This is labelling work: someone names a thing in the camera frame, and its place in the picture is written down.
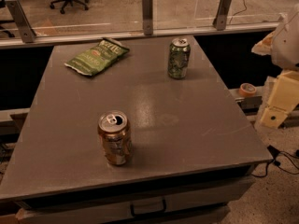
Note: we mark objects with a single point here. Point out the orange tape roll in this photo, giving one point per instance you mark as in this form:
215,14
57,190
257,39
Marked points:
247,90

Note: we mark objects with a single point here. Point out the left metal glass bracket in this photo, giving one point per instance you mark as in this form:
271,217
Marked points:
26,31

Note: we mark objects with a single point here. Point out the right metal glass bracket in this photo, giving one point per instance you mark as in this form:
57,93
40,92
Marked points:
220,20

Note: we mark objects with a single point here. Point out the middle metal glass bracket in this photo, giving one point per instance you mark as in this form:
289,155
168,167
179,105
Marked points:
147,14

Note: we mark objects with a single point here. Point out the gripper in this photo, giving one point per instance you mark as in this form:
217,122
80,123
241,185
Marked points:
289,44

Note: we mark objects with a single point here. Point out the green soda can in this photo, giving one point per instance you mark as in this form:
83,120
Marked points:
179,54

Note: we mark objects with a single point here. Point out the orange soda can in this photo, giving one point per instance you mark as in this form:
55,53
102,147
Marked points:
115,135

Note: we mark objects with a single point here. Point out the metal window rail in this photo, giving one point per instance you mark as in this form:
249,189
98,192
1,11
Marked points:
44,41

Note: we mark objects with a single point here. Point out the grey drawer with handle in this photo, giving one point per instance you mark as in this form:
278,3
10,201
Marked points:
207,205

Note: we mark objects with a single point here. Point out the green chip bag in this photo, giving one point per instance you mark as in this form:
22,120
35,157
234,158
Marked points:
98,58

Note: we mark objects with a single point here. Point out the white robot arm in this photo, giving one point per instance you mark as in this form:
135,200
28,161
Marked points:
283,47

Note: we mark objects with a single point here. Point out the metal glass bracket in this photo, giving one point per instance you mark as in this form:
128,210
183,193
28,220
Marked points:
26,31
147,14
220,20

